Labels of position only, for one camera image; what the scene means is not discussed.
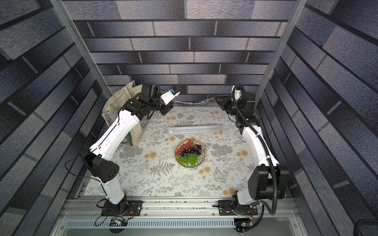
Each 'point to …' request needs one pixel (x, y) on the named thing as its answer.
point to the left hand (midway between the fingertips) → (171, 98)
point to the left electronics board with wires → (114, 222)
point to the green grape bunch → (191, 160)
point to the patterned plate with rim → (201, 157)
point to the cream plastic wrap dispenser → (192, 130)
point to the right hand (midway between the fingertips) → (213, 96)
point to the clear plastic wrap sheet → (205, 103)
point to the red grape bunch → (184, 146)
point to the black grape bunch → (196, 149)
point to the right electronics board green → (242, 224)
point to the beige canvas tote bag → (113, 103)
